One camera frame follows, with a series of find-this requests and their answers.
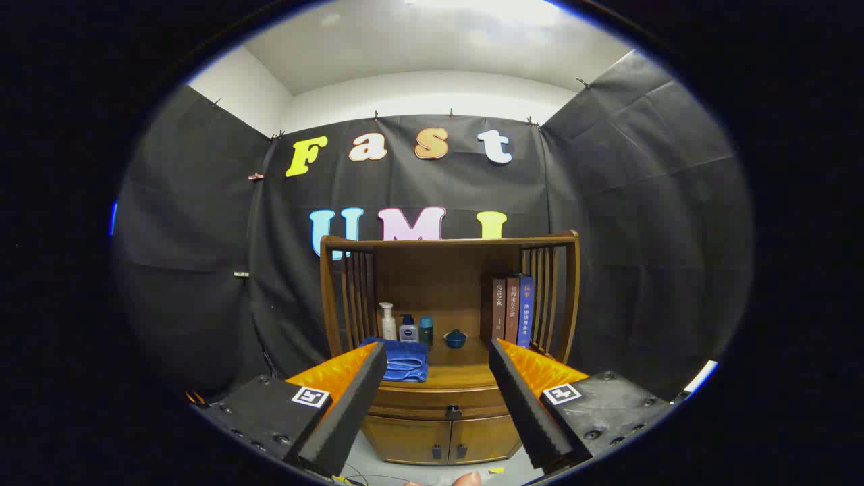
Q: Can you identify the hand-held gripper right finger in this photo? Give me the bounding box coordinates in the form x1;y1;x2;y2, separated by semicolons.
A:
487;337;678;472

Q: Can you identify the dark brown book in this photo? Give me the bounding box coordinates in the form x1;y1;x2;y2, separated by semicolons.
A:
481;277;507;348

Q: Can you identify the reddish brown book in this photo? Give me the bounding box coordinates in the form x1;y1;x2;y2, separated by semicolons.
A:
505;275;521;345

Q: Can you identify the wooden cabinet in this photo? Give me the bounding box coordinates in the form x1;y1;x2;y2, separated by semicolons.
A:
319;230;581;466

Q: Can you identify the blue book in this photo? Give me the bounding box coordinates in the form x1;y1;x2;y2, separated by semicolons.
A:
518;274;535;349

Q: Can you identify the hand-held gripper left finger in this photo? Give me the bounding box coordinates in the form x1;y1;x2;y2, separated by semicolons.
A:
192;341;389;478

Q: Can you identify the wooden countertop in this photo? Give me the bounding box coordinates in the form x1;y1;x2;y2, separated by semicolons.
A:
364;337;534;391

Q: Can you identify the wooden cabinet door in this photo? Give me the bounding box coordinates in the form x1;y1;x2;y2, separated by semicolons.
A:
362;415;452;465
449;414;522;465

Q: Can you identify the blue folded towel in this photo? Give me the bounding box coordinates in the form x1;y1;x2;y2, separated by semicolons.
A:
361;337;429;383

